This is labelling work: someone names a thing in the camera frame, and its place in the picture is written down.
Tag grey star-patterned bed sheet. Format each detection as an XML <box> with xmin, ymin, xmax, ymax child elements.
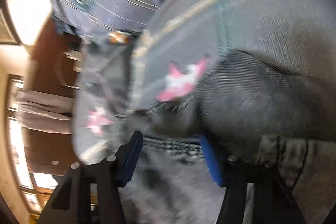
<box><xmin>130</xmin><ymin>0</ymin><xmax>335</xmax><ymax>109</ymax></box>

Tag grey star-patterned pillow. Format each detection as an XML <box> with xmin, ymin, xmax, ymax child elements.
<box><xmin>71</xmin><ymin>30</ymin><xmax>140</xmax><ymax>164</ymax></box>

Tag grey denim pants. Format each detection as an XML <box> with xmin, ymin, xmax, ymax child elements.
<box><xmin>123</xmin><ymin>50</ymin><xmax>335</xmax><ymax>223</ymax></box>

